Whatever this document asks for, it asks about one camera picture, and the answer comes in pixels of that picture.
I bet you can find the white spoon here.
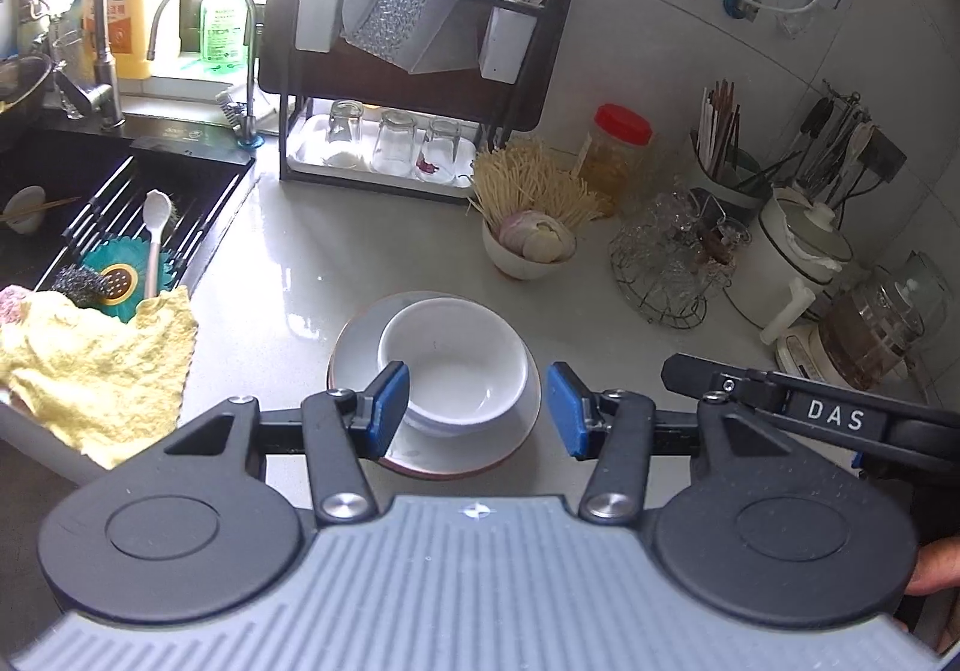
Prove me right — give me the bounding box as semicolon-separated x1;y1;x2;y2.
142;188;173;302

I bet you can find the red lid jar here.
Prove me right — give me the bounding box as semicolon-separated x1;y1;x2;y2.
577;104;654;205

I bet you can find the yellow cloth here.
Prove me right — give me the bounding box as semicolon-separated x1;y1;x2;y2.
0;285;201;471

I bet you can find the small curved faucet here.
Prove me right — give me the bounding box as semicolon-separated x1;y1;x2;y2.
147;0;261;148

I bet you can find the wire rack of glass cups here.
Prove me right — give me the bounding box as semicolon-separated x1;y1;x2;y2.
608;186;752;331

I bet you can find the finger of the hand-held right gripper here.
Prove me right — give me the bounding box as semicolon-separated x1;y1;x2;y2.
660;354;788;417

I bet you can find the small white footed bowl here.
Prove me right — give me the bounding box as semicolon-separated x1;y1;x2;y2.
481;221;579;281

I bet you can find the steel wool scrubber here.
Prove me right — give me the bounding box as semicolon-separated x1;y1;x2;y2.
48;265;107;306

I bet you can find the white electric pot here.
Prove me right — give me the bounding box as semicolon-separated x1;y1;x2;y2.
722;185;857;347

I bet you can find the drinking glass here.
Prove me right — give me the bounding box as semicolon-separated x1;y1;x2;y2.
370;107;418;176
418;117;463;182
325;100;365;149
48;25;89;122

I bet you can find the row of hanging utensils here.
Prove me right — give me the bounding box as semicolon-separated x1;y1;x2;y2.
778;81;884;201

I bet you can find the pink cloth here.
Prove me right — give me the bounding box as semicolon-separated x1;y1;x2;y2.
0;286;32;328

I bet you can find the green chopstick holder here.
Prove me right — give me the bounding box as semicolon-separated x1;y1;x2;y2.
688;144;775;223

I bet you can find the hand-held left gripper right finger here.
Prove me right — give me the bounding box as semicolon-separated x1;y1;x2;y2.
546;361;815;522

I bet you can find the brown cutting board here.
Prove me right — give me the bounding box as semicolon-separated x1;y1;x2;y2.
256;0;583;133

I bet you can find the garlic bulb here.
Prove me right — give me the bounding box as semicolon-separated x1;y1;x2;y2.
498;209;576;264

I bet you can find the yellow detergent bottle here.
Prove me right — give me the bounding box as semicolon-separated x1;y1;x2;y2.
80;0;185;81

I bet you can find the small grey dish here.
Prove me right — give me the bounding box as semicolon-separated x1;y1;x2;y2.
0;185;81;238

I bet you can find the green bottle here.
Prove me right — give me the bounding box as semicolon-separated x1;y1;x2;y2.
198;0;249;64

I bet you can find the white rack caddy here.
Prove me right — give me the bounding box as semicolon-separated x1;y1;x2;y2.
479;2;538;82
294;0;339;54

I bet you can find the glass kettle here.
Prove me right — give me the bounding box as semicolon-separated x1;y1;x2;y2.
816;249;955;392

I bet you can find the steel pot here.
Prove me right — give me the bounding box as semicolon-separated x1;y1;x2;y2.
0;51;59;118

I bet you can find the bundle of wooden chopsticks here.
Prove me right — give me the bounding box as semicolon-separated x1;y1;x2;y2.
697;77;745;182

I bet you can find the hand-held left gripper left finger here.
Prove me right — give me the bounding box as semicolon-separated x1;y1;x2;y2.
161;361;411;523

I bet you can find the person's right hand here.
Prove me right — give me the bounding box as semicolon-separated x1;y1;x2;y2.
904;538;960;598

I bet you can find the bundle of dried noodles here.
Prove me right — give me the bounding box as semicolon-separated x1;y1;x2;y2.
468;137;610;235

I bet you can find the tall steel faucet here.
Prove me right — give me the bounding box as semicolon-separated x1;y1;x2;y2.
0;0;126;130

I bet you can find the black sink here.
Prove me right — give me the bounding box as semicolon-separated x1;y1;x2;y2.
0;129;257;313

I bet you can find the teal sink strainer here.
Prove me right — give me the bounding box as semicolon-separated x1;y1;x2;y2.
81;239;179;325

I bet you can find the sink drain rack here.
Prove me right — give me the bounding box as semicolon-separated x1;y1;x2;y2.
36;152;227;313

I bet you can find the white plate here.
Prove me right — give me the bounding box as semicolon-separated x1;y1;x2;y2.
327;290;543;479

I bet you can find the black dish rack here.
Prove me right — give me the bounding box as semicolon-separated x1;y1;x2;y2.
277;0;530;186

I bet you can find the white drain tray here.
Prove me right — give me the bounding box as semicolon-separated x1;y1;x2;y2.
288;113;482;196

